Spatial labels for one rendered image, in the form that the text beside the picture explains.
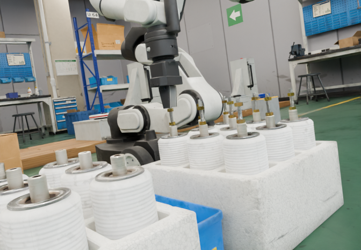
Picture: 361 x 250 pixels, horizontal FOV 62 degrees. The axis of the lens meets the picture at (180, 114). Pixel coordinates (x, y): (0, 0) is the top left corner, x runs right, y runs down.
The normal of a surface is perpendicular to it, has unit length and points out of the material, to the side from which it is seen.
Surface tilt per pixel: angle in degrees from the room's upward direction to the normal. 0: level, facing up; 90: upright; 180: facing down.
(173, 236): 90
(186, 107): 90
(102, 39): 89
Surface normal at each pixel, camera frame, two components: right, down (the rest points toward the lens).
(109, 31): 0.73, 0.15
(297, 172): 0.66, -0.05
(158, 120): -0.73, 0.14
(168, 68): 0.89, -0.10
